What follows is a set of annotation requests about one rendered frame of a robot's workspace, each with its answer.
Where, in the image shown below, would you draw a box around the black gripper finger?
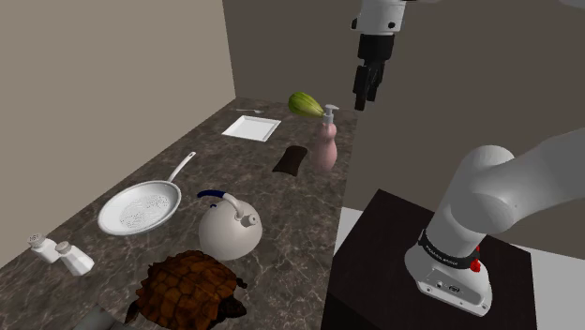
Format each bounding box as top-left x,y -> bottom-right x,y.
352,65 -> 372,113
367,60 -> 386,103

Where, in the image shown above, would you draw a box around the green oval gourd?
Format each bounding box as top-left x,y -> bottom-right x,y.
287,91 -> 326,118

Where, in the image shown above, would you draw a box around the pink soap dispenser bottle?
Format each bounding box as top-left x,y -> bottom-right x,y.
310,103 -> 340,172

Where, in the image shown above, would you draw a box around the dark brown curved pad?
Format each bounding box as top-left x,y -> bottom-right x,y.
271,144 -> 308,177

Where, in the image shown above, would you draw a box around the white square plate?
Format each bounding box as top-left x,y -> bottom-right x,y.
221,114 -> 282,143

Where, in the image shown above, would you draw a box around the dark robot stand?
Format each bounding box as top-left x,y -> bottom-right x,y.
321,188 -> 538,330

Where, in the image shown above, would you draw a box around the white frying pan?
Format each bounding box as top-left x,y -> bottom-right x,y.
97,151 -> 197,237

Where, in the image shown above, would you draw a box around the brown turtle figure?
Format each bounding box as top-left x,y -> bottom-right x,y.
124,248 -> 248,330

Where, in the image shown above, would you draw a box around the white pepper shaker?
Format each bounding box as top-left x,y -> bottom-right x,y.
54,240 -> 96,278

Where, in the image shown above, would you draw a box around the white salt shaker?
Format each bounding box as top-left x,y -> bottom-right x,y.
27,232 -> 62,264

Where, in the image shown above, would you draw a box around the white kettle with blue handle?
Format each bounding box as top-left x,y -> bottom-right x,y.
196,188 -> 264,263

